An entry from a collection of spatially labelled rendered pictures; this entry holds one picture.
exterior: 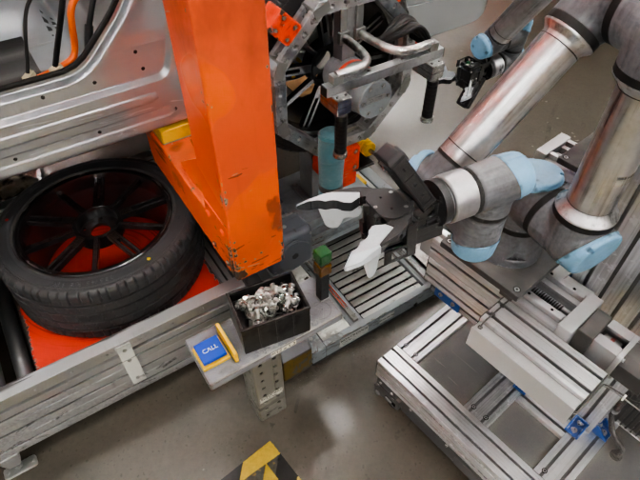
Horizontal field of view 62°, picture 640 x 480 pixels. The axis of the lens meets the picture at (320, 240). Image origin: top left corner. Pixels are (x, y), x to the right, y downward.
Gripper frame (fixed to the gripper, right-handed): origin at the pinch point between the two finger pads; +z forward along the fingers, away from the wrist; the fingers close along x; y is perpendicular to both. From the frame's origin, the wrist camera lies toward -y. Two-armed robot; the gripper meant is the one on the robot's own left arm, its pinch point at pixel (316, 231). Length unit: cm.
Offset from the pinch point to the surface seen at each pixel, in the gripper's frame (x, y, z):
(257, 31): 55, -8, -13
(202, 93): 56, 2, 0
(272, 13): 91, 0, -30
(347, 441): 33, 120, -18
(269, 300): 49, 60, -4
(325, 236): 106, 97, -47
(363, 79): 74, 17, -48
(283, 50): 92, 11, -32
